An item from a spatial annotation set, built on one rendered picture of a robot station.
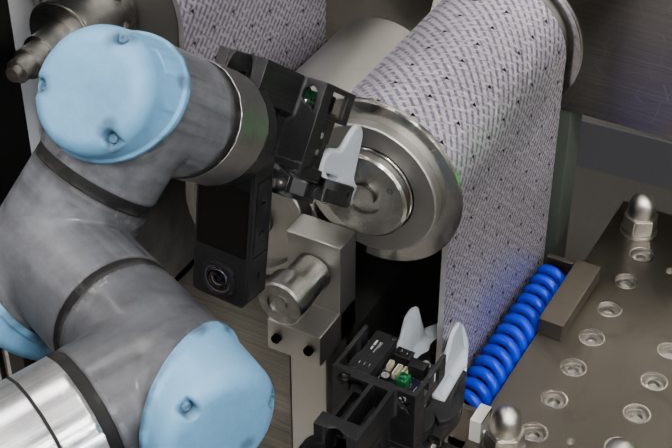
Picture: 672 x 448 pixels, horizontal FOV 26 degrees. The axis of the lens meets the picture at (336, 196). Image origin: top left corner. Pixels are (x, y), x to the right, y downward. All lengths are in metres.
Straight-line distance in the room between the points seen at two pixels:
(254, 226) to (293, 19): 0.41
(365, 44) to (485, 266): 0.24
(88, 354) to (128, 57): 0.16
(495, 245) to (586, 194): 1.98
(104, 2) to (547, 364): 0.50
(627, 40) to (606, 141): 1.90
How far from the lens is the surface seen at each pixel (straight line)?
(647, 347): 1.34
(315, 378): 1.23
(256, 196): 0.94
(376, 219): 1.12
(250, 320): 1.53
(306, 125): 0.96
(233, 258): 0.97
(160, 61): 0.79
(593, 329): 1.35
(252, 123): 0.88
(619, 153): 3.27
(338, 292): 1.17
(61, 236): 0.81
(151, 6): 1.17
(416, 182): 1.10
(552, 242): 1.53
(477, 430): 1.22
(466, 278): 1.21
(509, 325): 1.32
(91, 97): 0.79
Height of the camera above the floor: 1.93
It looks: 37 degrees down
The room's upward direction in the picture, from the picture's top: straight up
